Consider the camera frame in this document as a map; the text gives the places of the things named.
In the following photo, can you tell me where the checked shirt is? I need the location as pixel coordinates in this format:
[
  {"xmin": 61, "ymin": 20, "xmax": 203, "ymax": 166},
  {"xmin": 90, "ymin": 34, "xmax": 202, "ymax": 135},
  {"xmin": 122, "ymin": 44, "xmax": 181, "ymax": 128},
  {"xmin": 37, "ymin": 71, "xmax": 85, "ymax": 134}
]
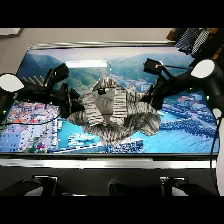
[{"xmin": 174, "ymin": 27, "xmax": 212, "ymax": 56}]

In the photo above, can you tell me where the white black striped shirt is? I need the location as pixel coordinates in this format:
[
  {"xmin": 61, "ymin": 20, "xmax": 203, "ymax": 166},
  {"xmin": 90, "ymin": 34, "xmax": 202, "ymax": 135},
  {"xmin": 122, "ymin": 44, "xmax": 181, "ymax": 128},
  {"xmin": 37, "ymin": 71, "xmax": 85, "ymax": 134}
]
[{"xmin": 66, "ymin": 74, "xmax": 163, "ymax": 146}]

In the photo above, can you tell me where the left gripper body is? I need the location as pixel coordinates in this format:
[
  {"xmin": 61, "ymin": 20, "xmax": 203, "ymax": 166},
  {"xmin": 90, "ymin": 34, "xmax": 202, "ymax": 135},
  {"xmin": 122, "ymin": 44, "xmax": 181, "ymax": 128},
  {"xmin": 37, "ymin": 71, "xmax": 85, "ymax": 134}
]
[{"xmin": 56, "ymin": 82, "xmax": 86, "ymax": 119}]

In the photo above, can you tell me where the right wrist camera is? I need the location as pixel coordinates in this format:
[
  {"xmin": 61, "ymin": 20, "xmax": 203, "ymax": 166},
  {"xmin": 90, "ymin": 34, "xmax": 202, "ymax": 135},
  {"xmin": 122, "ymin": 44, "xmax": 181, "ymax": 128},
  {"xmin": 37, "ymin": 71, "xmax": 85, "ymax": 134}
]
[{"xmin": 143, "ymin": 57, "xmax": 168, "ymax": 76}]

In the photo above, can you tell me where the black cable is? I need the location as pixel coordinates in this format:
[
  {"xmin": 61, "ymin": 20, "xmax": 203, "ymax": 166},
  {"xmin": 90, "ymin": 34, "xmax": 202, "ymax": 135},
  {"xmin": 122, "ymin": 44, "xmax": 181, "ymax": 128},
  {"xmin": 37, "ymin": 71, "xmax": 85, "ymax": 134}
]
[
  {"xmin": 0, "ymin": 111, "xmax": 63, "ymax": 127},
  {"xmin": 209, "ymin": 114, "xmax": 222, "ymax": 189}
]

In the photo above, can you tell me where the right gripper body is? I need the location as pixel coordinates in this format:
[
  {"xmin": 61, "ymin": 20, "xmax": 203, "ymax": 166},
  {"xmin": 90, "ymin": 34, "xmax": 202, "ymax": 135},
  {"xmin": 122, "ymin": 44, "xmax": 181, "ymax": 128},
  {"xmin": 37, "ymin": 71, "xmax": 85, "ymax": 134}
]
[{"xmin": 139, "ymin": 79, "xmax": 171, "ymax": 111}]

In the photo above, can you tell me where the black yellow garment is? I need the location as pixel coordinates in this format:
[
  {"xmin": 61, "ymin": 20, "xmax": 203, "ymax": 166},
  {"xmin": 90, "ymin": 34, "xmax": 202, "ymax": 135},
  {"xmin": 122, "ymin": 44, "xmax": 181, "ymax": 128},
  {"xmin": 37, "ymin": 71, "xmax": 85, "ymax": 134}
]
[{"xmin": 196, "ymin": 33, "xmax": 224, "ymax": 68}]

